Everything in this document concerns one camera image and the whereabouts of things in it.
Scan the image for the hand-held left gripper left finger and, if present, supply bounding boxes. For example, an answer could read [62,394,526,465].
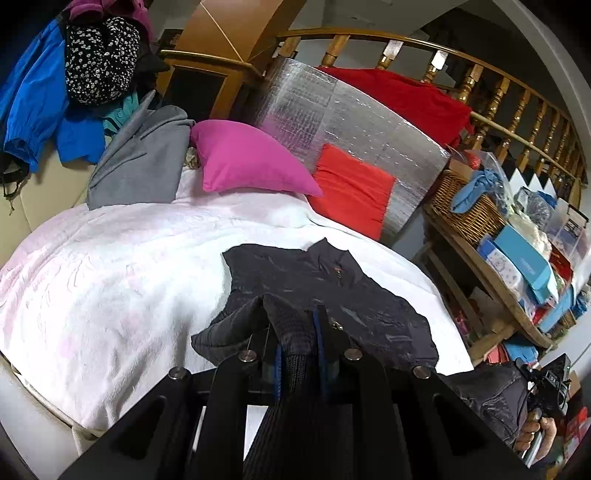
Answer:
[58,344,284,480]

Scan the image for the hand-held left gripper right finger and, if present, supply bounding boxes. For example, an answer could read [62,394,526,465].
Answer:
[311,305,536,480]

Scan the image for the black padded jacket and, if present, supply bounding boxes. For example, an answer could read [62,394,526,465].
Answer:
[191,237,532,480]

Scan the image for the person's right hand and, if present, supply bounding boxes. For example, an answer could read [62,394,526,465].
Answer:
[514,411,560,467]

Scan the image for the white blue patterned box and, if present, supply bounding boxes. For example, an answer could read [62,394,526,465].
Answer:
[478,240,525,298]

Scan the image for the blue cardboard box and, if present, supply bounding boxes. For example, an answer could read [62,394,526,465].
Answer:
[492,224,559,303]

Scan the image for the wooden shelf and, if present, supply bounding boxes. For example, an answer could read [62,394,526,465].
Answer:
[422,203,578,365]

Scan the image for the red pillow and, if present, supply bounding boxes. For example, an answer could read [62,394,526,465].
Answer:
[307,144,398,241]

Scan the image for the clear plastic container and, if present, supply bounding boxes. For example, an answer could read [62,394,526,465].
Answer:
[545,198,591,273]

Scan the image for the white blanket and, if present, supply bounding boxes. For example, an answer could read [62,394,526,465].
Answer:
[0,171,476,435]

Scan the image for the wicker basket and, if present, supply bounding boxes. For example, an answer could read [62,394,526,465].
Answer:
[431,170,506,238]

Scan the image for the pink pillow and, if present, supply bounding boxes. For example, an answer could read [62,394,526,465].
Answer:
[189,119,324,198]

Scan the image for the white zigzag board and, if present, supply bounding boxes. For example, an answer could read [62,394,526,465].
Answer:
[508,166,583,204]

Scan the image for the light blue cloth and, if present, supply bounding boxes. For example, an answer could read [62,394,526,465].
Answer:
[450,168,502,215]

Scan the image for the silver insulation panel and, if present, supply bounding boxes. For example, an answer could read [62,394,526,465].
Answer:
[252,58,451,241]

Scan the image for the grey garment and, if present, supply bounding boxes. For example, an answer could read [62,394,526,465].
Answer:
[88,90,197,210]

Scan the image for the red cloth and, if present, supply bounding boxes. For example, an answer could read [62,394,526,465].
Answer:
[318,67,474,151]

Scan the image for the wooden cabinet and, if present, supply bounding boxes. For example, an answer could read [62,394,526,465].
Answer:
[159,48,264,123]

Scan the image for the wooden railing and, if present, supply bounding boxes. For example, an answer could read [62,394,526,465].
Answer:
[274,28,589,204]

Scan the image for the teal garment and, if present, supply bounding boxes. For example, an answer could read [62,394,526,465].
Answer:
[102,90,141,137]

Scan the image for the black white floral garment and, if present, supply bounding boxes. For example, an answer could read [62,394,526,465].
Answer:
[65,16,141,104]

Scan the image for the blue garment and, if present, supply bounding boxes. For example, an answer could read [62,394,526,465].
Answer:
[0,18,114,174]

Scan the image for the magenta garment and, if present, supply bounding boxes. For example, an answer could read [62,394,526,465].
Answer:
[62,0,155,44]

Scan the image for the black strap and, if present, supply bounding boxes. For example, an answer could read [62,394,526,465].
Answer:
[0,150,26,201]

